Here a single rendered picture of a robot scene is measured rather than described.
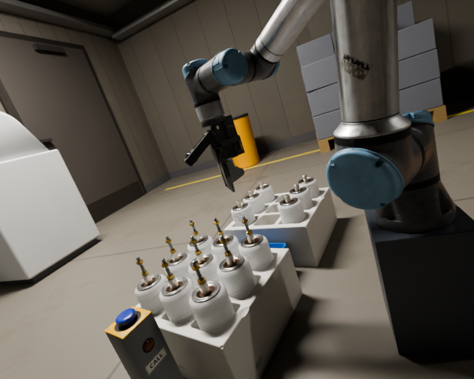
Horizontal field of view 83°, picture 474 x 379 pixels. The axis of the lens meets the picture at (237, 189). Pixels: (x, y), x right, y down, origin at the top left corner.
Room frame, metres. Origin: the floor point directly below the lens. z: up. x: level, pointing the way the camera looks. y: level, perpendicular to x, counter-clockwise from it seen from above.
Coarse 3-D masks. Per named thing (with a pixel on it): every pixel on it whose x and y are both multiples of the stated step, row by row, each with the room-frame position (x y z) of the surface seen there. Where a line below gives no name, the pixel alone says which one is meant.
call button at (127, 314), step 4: (132, 308) 0.49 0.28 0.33; (124, 312) 0.49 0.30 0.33; (128, 312) 0.48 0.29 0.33; (132, 312) 0.48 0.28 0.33; (120, 316) 0.48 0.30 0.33; (124, 316) 0.47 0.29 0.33; (128, 316) 0.47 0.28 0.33; (132, 316) 0.47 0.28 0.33; (116, 320) 0.47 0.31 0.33; (120, 320) 0.46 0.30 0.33; (124, 320) 0.46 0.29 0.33; (128, 320) 0.46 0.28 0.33; (132, 320) 0.47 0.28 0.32; (120, 324) 0.46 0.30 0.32; (124, 324) 0.46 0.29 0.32; (128, 324) 0.46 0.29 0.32
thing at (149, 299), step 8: (160, 280) 0.72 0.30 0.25; (152, 288) 0.69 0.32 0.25; (160, 288) 0.70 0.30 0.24; (136, 296) 0.70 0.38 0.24; (144, 296) 0.69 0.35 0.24; (152, 296) 0.69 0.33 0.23; (144, 304) 0.69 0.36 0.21; (152, 304) 0.68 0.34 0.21; (160, 304) 0.69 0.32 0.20; (152, 312) 0.69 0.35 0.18; (160, 312) 0.69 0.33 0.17
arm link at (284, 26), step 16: (288, 0) 0.62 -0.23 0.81; (304, 0) 0.60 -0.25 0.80; (320, 0) 0.59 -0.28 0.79; (272, 16) 0.67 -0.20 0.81; (288, 16) 0.63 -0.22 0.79; (304, 16) 0.62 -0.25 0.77; (272, 32) 0.67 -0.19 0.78; (288, 32) 0.65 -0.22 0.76; (256, 48) 0.72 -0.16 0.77; (272, 48) 0.69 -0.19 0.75; (256, 64) 0.72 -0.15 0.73; (272, 64) 0.72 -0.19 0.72
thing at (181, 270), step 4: (188, 256) 0.82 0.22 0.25; (184, 260) 0.80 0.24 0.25; (188, 260) 0.80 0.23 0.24; (192, 260) 0.82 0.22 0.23; (180, 264) 0.79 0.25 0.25; (184, 264) 0.79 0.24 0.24; (188, 264) 0.80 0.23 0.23; (164, 268) 0.80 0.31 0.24; (172, 268) 0.78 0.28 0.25; (176, 268) 0.78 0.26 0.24; (180, 268) 0.78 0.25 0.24; (184, 268) 0.78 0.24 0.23; (172, 272) 0.78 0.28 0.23; (176, 272) 0.78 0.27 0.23; (180, 272) 0.78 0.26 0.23; (184, 272) 0.78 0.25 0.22; (188, 272) 0.79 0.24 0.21; (176, 276) 0.78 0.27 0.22; (180, 276) 0.78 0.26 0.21; (184, 276) 0.78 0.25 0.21; (188, 276) 0.79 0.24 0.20; (192, 280) 0.79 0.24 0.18
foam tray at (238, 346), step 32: (288, 256) 0.77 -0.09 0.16; (256, 288) 0.64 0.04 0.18; (288, 288) 0.73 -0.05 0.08; (160, 320) 0.64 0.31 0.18; (192, 320) 0.59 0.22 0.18; (256, 320) 0.58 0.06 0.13; (288, 320) 0.68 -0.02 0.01; (192, 352) 0.55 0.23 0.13; (224, 352) 0.48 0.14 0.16; (256, 352) 0.55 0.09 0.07
